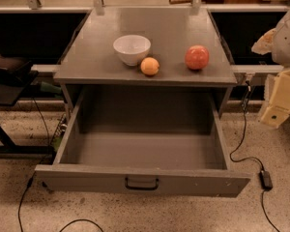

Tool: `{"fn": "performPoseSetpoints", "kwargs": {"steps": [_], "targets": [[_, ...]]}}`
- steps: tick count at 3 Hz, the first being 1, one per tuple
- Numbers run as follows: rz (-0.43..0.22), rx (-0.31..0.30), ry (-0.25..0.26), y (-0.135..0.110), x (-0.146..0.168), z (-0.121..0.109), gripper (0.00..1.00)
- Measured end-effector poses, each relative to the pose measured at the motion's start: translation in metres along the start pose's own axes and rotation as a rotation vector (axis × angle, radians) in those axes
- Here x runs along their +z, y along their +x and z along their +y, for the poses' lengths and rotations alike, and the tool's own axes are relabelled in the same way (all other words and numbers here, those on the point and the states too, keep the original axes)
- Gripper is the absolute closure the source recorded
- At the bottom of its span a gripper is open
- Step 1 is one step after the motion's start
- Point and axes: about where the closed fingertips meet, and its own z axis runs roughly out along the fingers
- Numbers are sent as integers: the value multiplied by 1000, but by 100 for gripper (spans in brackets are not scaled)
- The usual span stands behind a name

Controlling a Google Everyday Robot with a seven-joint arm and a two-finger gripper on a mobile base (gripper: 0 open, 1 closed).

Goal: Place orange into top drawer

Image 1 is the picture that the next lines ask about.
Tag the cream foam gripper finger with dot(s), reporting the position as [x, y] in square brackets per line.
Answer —
[275, 109]
[265, 43]

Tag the orange fruit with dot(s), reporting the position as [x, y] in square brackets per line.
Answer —
[150, 66]

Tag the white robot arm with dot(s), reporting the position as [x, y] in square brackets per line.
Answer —
[281, 43]

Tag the grey open top drawer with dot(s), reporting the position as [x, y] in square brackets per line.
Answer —
[182, 146]

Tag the red apple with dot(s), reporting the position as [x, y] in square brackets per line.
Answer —
[197, 57]

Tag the black power adapter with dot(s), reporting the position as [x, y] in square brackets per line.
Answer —
[266, 180]

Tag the grey cabinet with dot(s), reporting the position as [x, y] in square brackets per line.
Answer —
[92, 61]

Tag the white ceramic bowl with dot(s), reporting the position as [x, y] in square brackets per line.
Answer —
[132, 49]

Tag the black drawer handle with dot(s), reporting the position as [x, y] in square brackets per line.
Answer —
[142, 185]

